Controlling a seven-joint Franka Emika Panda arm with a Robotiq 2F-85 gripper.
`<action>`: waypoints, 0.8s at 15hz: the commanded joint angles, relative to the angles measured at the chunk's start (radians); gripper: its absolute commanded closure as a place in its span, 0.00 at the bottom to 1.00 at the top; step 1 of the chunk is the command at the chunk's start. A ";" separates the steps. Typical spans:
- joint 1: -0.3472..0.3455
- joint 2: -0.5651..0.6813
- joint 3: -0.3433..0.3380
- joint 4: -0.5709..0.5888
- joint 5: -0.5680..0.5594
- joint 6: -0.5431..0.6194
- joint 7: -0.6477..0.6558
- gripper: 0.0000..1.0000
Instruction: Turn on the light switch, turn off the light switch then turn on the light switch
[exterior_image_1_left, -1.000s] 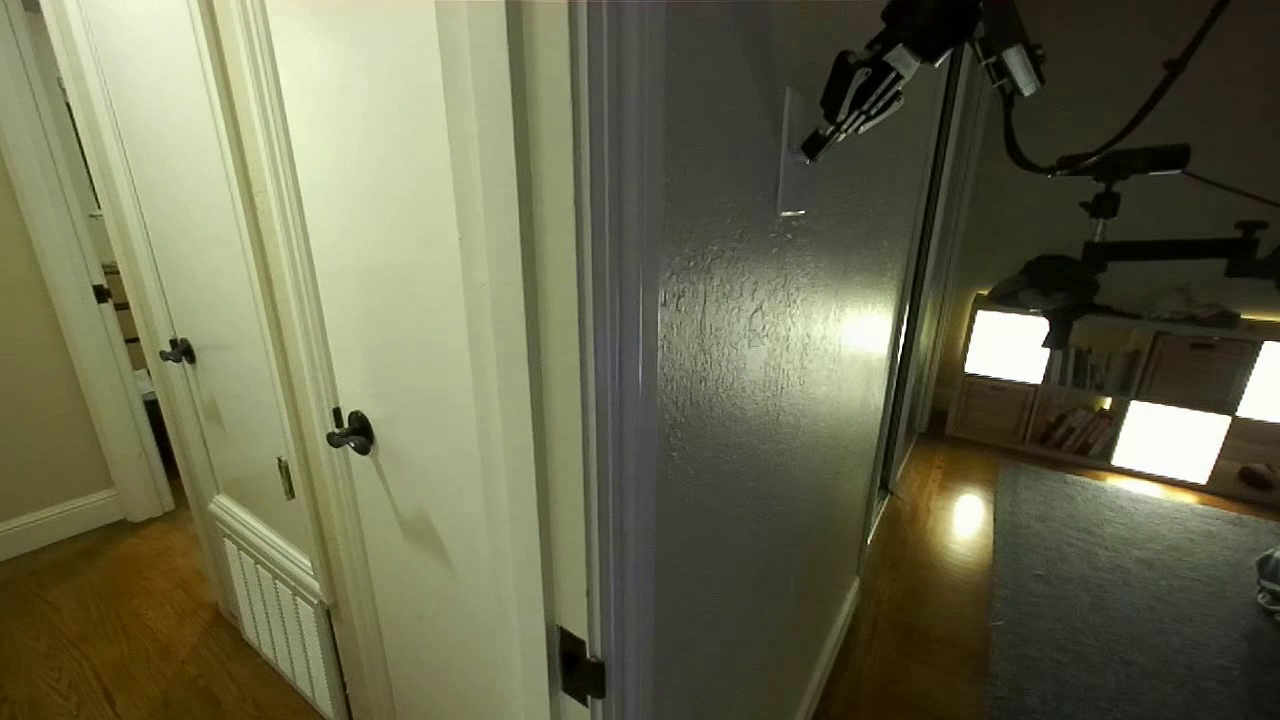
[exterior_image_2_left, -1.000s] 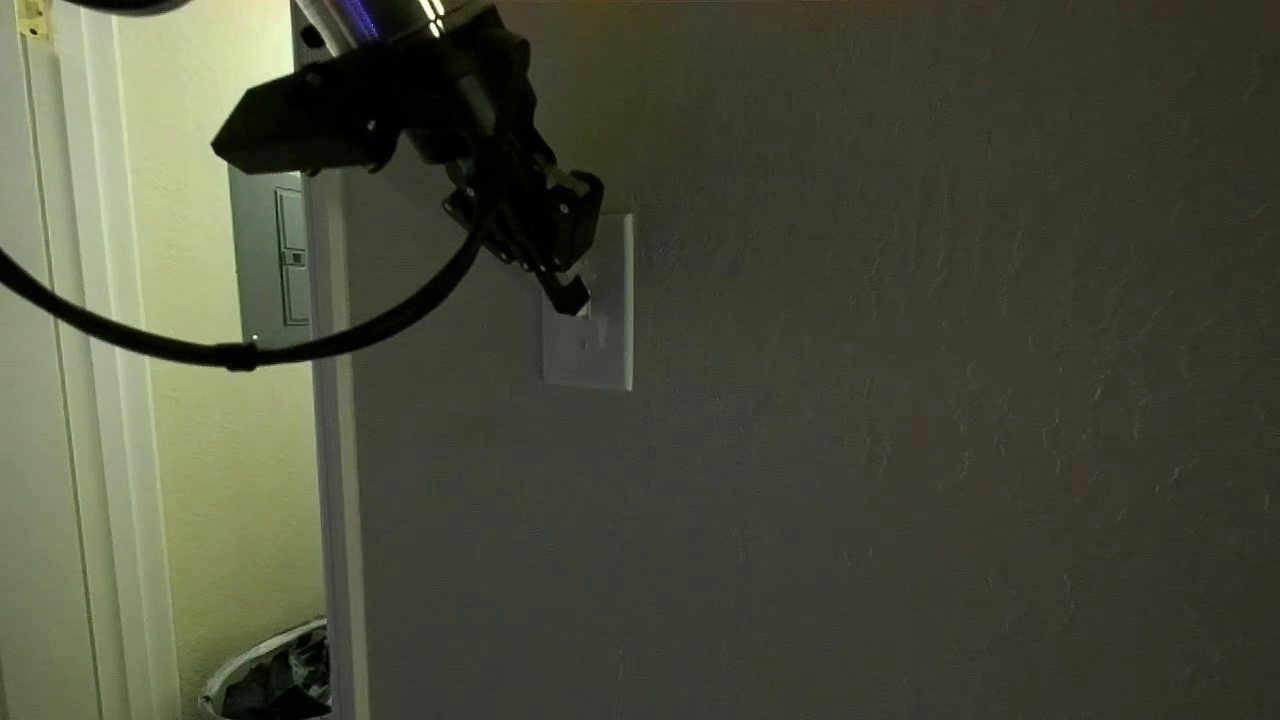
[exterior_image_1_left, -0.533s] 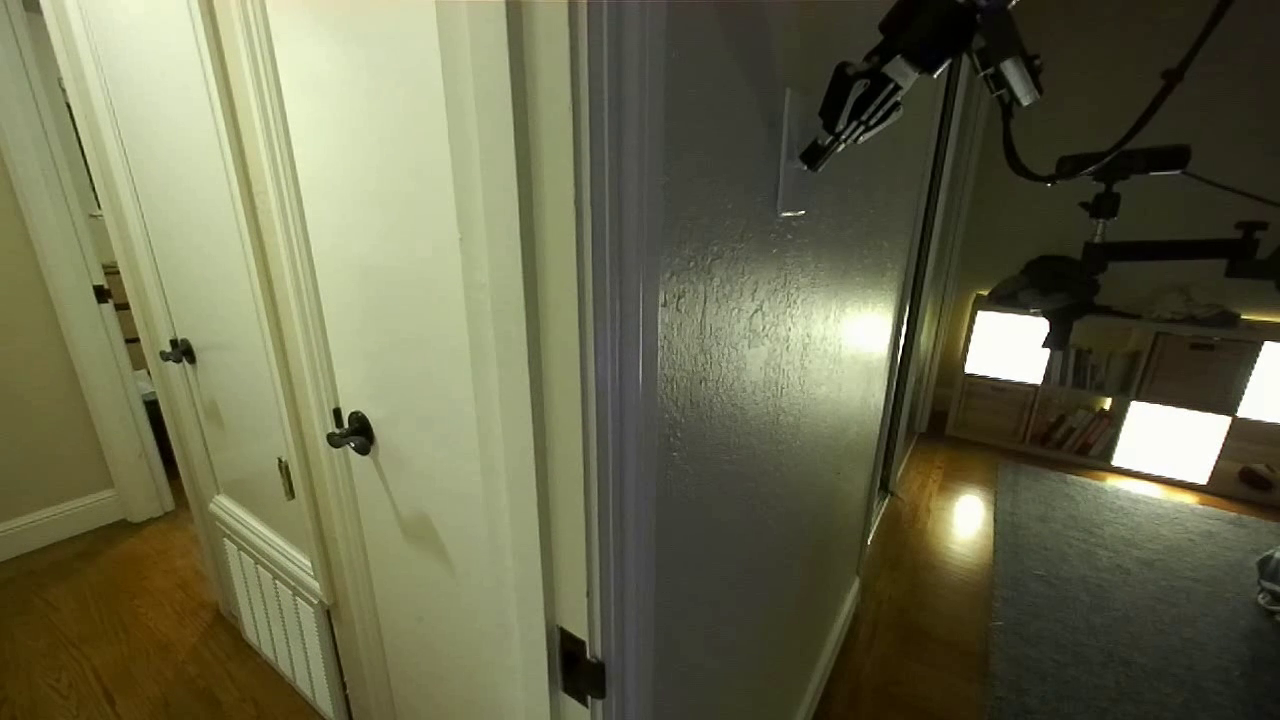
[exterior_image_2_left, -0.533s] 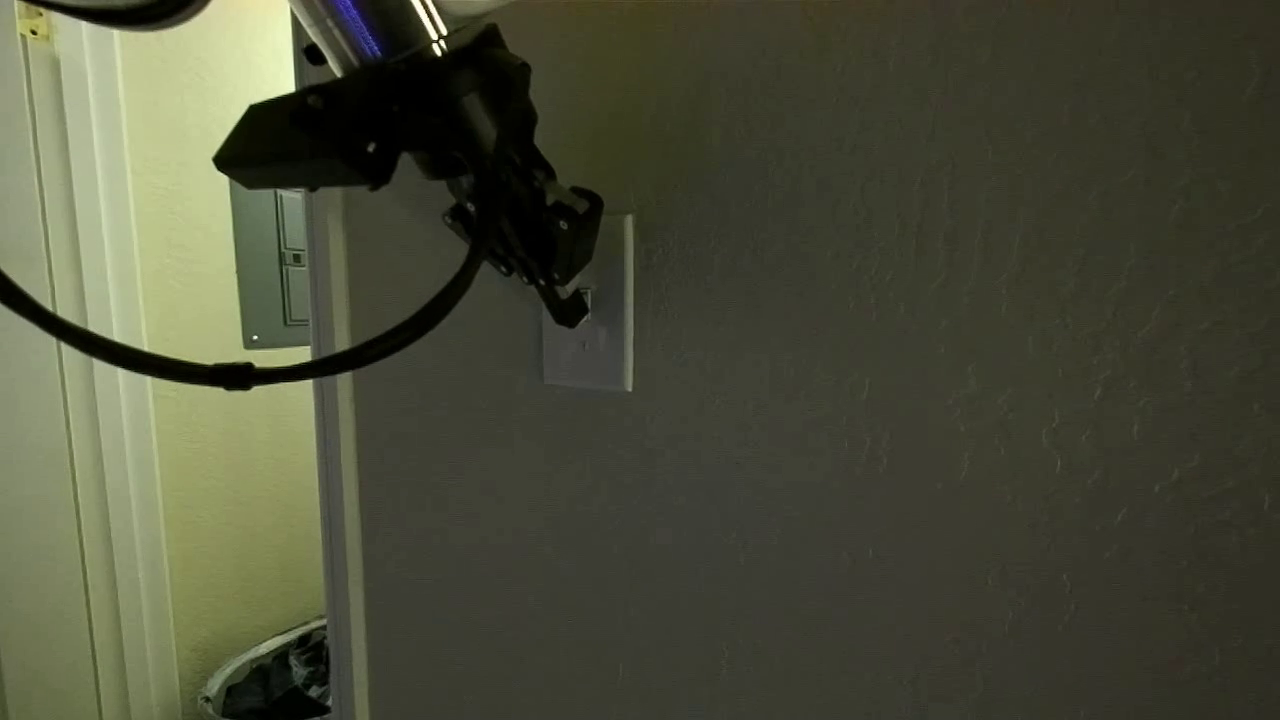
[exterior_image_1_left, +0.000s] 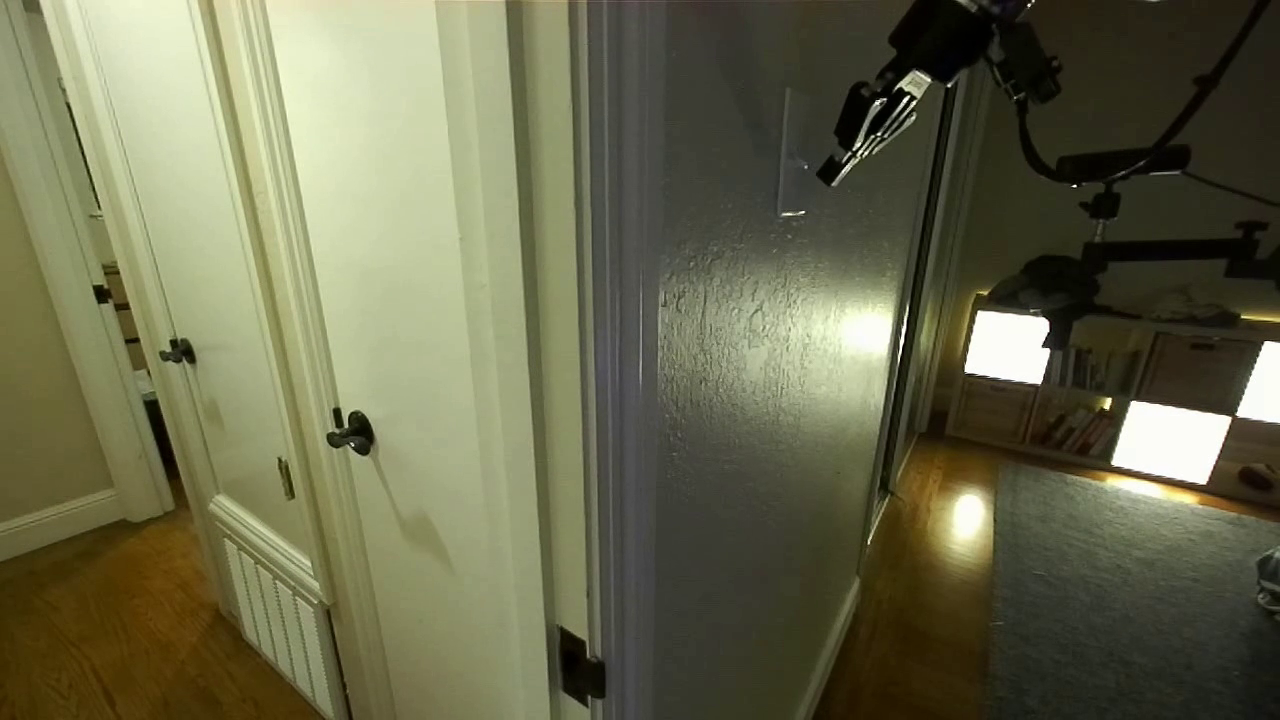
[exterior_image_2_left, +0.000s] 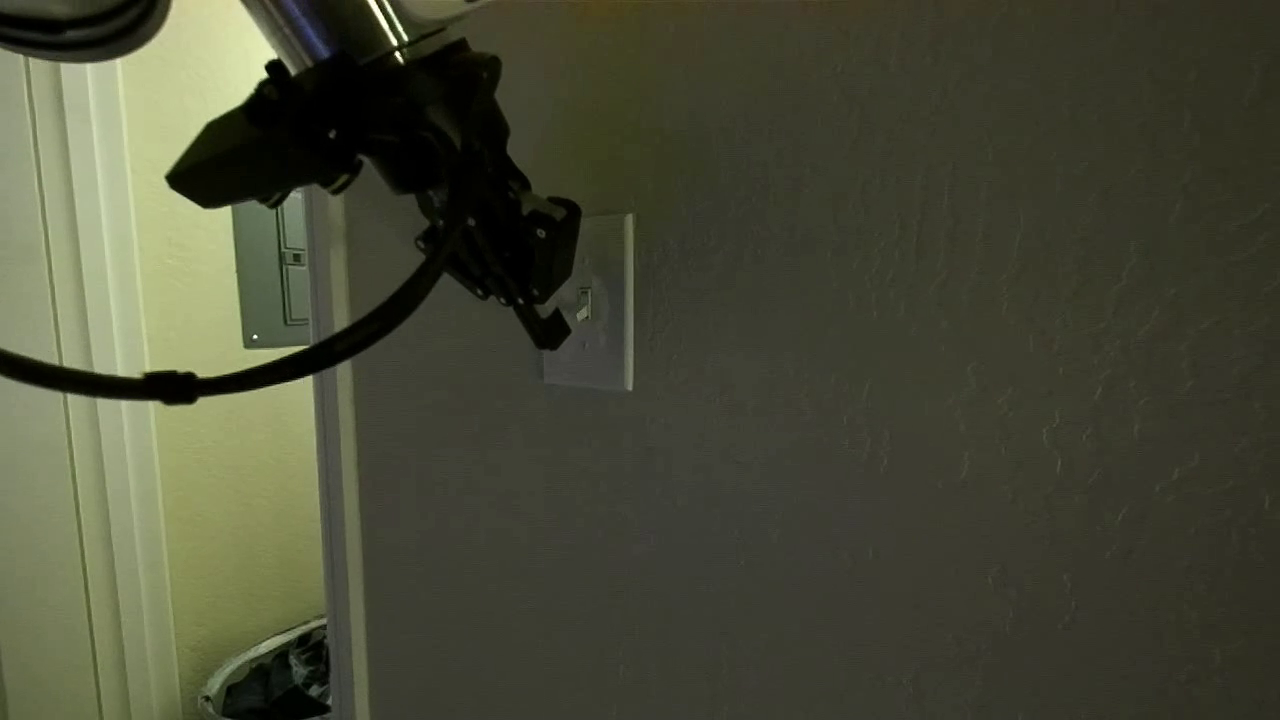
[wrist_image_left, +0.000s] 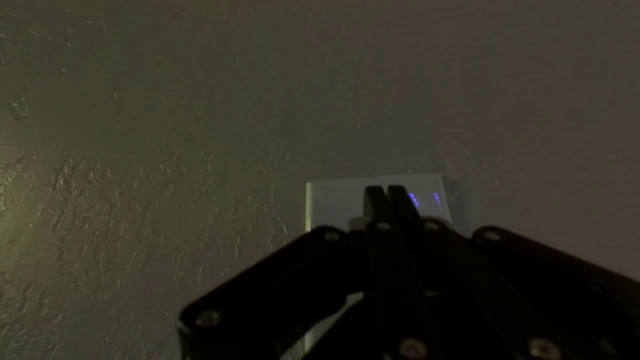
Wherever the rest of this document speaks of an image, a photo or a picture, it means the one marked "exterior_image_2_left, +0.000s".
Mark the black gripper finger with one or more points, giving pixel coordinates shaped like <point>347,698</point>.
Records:
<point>546,243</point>
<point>512,301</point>

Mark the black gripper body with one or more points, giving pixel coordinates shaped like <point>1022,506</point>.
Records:
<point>445,135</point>

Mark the white wall light switch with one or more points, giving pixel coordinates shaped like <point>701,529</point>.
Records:
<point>600,346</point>

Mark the trash bin with black bag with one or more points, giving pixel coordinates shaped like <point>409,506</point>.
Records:
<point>272,674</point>

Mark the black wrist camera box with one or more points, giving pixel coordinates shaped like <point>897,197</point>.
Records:
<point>263,147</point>

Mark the white door frame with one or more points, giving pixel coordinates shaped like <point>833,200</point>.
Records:
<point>102,401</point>

